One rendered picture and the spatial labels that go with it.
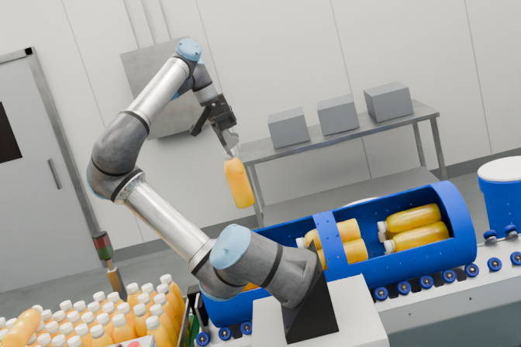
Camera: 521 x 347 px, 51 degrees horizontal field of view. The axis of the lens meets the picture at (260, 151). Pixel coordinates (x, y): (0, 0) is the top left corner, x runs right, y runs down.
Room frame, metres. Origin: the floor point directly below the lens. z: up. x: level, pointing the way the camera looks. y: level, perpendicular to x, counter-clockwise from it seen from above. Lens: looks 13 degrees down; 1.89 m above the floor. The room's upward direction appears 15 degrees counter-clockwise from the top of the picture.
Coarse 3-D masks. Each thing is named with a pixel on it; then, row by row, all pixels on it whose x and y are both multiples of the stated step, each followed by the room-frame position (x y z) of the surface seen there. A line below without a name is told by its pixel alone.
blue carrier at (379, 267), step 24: (408, 192) 1.75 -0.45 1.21; (432, 192) 1.80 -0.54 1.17; (456, 192) 1.62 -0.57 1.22; (312, 216) 1.72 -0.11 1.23; (336, 216) 1.80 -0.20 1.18; (360, 216) 1.82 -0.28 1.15; (384, 216) 1.82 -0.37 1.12; (456, 216) 1.57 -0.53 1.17; (288, 240) 1.84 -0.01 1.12; (336, 240) 1.59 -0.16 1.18; (456, 240) 1.55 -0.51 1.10; (336, 264) 1.56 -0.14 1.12; (360, 264) 1.56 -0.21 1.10; (384, 264) 1.55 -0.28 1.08; (408, 264) 1.56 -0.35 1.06; (432, 264) 1.56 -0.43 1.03; (456, 264) 1.58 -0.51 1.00; (216, 312) 1.57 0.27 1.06; (240, 312) 1.58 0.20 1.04
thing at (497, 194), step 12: (480, 180) 2.17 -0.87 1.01; (516, 180) 2.04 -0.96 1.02; (492, 192) 2.11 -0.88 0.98; (504, 192) 2.06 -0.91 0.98; (516, 192) 2.04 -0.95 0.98; (492, 204) 2.12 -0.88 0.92; (504, 204) 2.07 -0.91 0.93; (516, 204) 2.04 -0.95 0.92; (492, 216) 2.13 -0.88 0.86; (504, 216) 2.08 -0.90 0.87; (516, 216) 2.05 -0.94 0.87; (492, 228) 2.14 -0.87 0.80
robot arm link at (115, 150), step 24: (192, 48) 1.64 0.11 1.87; (168, 72) 1.56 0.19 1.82; (192, 72) 1.69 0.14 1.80; (144, 96) 1.47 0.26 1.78; (168, 96) 1.52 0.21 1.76; (120, 120) 1.39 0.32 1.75; (144, 120) 1.41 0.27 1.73; (96, 144) 1.37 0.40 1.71; (120, 144) 1.35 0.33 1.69; (120, 168) 1.36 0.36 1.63
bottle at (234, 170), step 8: (232, 160) 1.83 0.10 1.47; (240, 160) 1.85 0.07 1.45; (224, 168) 1.84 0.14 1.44; (232, 168) 1.82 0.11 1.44; (240, 168) 1.82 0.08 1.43; (232, 176) 1.82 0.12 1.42; (240, 176) 1.82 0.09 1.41; (232, 184) 1.82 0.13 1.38; (240, 184) 1.82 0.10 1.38; (248, 184) 1.83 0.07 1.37; (232, 192) 1.84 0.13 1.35; (240, 192) 1.82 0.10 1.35; (248, 192) 1.83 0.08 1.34; (240, 200) 1.82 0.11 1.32; (248, 200) 1.82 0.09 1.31
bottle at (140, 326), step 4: (144, 312) 1.66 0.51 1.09; (148, 312) 1.67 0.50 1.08; (136, 316) 1.66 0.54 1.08; (140, 316) 1.65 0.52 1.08; (144, 316) 1.65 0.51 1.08; (148, 316) 1.66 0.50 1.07; (136, 320) 1.65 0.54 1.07; (140, 320) 1.64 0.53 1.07; (144, 320) 1.64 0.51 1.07; (136, 324) 1.64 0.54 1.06; (140, 324) 1.64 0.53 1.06; (144, 324) 1.64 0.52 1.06; (136, 328) 1.64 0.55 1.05; (140, 328) 1.64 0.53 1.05; (144, 328) 1.63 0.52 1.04; (136, 332) 1.65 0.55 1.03; (140, 332) 1.64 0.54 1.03; (144, 332) 1.63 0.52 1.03; (140, 336) 1.64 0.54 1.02
